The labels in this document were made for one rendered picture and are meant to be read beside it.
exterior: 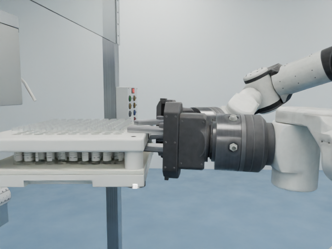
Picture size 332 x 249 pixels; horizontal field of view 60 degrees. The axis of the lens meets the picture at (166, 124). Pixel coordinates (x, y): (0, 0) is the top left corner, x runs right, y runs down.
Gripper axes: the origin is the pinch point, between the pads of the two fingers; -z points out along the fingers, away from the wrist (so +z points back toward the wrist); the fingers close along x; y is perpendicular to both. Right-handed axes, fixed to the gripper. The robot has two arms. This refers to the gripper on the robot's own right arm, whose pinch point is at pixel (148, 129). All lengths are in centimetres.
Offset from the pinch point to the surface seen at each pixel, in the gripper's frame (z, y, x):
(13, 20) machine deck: -21.4, 34.0, -25.0
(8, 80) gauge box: -23.2, 31.5, -9.7
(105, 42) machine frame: 19, 80, -30
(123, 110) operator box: 26, 74, 2
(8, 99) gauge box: -23.4, 31.1, -5.0
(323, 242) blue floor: 184, 61, 103
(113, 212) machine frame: 22, 77, 52
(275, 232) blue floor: 167, 91, 104
